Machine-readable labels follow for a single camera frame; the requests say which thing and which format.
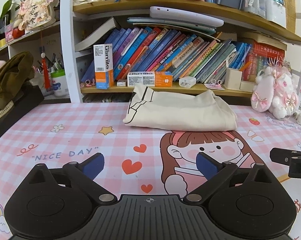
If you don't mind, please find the pink checkered desk mat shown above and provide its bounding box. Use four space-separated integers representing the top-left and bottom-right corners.
0 103 301 239

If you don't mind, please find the row of leaning books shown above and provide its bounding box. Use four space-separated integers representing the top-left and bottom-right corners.
80 26 254 84

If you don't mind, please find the cream t-shirt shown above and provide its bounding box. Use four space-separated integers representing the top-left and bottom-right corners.
123 84 237 132

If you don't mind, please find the white green pen cup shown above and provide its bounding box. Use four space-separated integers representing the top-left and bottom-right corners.
51 69 69 97

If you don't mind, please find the flat orange white usmile box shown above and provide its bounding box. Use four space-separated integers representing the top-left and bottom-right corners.
127 72 173 87

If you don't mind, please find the wooden lower shelf board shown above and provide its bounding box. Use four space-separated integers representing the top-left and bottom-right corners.
80 82 252 98

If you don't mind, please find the cream pen holder box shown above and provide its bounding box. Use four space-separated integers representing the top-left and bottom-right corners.
224 68 242 90

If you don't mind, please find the upright usmile box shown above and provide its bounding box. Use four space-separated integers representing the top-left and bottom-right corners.
93 44 114 89

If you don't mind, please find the red hanging tassel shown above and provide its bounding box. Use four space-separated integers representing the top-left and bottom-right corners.
40 33 51 90

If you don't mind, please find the white tablet on books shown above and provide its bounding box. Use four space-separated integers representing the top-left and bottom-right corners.
149 6 224 28

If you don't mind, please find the white charger adapter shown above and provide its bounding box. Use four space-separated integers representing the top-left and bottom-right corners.
179 76 197 88

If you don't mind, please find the red book stack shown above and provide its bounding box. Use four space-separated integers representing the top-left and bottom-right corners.
241 38 285 82

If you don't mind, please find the pink white bunny plush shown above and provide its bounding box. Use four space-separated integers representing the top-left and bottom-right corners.
251 60 299 120

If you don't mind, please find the white shelf post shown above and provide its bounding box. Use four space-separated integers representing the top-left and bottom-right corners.
60 0 83 103

